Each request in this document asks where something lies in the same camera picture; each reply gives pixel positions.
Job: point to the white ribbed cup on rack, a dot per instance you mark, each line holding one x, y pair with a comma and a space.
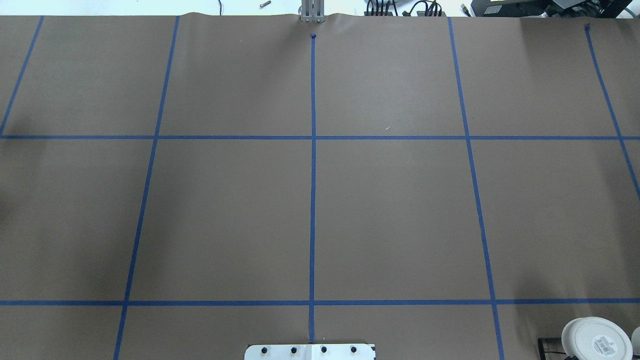
596, 338

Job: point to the black device top corner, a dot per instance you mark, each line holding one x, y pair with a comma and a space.
600, 9

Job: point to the aluminium frame post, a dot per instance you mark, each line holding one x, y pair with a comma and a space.
312, 11

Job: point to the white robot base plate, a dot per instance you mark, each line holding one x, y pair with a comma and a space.
327, 351

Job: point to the black wire cup rack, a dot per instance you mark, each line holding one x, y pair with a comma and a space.
550, 348

